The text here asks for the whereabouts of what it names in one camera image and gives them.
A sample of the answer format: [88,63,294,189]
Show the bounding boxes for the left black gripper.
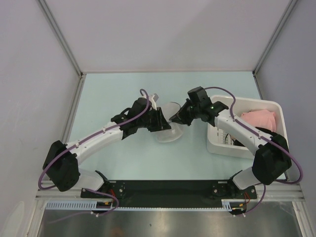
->
[137,107,171,132]

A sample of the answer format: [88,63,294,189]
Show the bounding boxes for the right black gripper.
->
[170,98,200,126]

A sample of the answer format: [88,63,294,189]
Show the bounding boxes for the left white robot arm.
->
[42,98,171,198]

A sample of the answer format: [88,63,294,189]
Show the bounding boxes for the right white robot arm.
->
[170,86,292,198]

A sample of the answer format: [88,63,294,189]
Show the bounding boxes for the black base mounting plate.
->
[81,179,257,208]

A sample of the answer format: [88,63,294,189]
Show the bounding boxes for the pink garment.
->
[241,109,277,132]

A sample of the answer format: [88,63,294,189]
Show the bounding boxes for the white plastic basket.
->
[207,95,288,160]

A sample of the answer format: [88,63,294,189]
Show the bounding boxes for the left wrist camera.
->
[149,93,159,110]

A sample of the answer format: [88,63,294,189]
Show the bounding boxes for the white slotted cable duct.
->
[45,200,245,212]

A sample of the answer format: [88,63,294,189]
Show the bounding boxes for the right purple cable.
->
[202,86,304,217]

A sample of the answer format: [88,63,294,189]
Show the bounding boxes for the purple cable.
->
[202,86,304,217]
[38,88,119,223]

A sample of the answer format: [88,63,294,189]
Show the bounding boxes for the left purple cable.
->
[38,88,119,223]

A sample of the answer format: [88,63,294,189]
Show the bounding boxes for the right aluminium frame post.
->
[252,0,299,77]

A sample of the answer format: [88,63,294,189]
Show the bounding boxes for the aluminium frame post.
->
[36,0,83,78]
[252,0,299,77]

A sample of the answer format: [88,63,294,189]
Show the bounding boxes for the left aluminium frame post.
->
[36,0,83,78]

